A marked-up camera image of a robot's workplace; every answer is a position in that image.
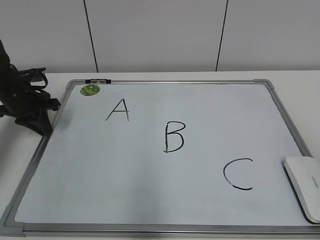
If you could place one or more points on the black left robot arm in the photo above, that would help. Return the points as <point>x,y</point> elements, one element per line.
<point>32,74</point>

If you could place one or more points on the black marker clip holder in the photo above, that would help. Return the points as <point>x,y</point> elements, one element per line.
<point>98,81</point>

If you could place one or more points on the white rectangular whiteboard eraser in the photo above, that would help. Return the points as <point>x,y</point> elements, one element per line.
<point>304,175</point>

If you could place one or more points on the white magnetic whiteboard grey frame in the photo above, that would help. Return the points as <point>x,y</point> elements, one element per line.
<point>163,158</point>

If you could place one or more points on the round green magnet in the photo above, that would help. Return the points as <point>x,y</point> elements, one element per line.
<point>90,90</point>

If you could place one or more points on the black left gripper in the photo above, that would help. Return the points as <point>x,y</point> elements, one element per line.
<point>27,102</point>

